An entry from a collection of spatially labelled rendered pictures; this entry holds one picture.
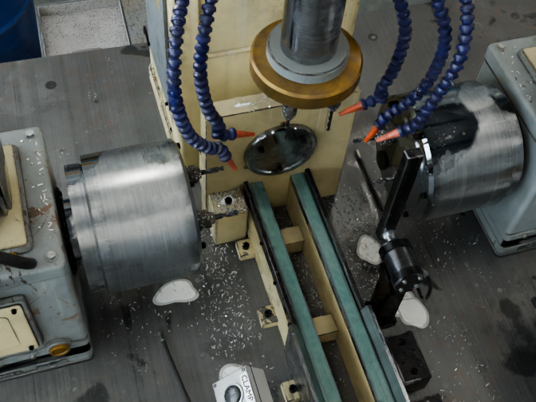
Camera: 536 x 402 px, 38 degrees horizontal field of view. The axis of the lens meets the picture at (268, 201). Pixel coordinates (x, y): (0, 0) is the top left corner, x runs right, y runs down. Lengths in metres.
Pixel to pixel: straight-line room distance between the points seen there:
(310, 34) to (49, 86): 0.93
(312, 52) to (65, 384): 0.78
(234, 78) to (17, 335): 0.62
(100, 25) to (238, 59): 1.25
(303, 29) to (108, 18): 1.60
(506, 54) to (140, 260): 0.80
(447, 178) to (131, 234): 0.57
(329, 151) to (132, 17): 1.21
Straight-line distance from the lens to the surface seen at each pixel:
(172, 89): 1.15
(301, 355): 1.39
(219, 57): 1.45
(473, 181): 1.45
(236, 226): 1.59
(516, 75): 1.56
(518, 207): 1.60
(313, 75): 1.18
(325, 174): 1.64
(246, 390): 1.20
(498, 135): 1.46
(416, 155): 1.25
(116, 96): 1.89
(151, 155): 1.32
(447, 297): 1.65
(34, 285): 1.27
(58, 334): 1.43
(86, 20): 2.69
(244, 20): 1.42
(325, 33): 1.15
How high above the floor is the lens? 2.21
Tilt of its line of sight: 56 degrees down
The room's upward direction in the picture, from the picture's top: 7 degrees clockwise
